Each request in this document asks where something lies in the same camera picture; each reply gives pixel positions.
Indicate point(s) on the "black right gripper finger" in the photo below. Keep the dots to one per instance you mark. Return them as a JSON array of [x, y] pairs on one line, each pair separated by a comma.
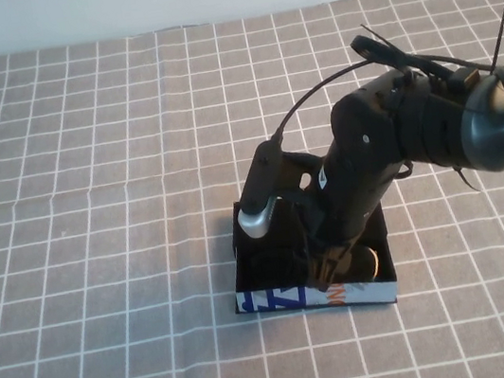
[[318, 272], [339, 263]]

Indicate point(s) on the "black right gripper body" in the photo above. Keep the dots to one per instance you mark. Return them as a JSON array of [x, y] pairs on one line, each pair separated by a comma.
[[353, 192]]

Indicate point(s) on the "black frame glasses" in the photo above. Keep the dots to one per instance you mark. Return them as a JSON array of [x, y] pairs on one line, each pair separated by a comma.
[[365, 264]]

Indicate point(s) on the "black printed glasses case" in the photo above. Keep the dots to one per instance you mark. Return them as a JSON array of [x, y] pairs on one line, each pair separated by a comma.
[[271, 308]]

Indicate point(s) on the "black zip tie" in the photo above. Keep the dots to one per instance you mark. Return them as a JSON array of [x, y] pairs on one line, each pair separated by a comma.
[[500, 34], [468, 178]]

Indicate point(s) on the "grey white-grid tablecloth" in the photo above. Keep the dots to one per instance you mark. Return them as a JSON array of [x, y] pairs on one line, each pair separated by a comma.
[[94, 223]]

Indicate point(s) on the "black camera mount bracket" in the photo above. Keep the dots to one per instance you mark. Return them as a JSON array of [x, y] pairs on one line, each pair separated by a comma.
[[296, 167]]

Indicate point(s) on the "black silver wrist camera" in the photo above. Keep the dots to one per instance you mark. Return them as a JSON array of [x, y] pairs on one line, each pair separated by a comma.
[[256, 183]]

